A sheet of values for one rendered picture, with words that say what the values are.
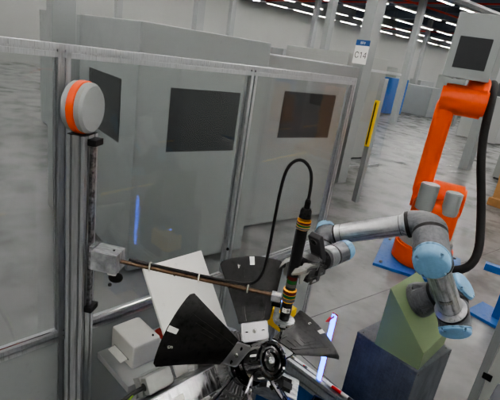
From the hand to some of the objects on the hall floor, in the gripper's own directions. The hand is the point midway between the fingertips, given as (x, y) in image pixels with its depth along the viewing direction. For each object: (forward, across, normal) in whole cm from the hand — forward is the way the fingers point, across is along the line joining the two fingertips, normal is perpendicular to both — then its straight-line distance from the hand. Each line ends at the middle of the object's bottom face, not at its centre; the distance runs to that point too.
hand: (288, 267), depth 133 cm
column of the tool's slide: (+38, +58, -151) cm, 166 cm away
